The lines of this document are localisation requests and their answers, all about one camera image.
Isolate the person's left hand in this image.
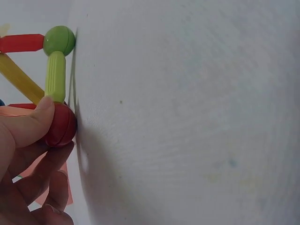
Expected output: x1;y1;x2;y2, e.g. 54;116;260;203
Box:
0;96;75;225

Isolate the dark red toy ball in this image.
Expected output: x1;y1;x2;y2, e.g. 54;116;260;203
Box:
45;102;78;147

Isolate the red toy stick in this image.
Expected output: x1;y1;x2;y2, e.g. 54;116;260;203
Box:
7;103;38;110
0;34;45;53

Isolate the yellow toy stick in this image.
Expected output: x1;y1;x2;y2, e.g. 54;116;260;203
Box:
0;53;45;105

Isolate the light green ribbed stick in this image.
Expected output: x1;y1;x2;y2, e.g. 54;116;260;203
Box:
44;51;67;104

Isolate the green toy ball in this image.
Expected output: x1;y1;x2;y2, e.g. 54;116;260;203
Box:
43;25;76;57

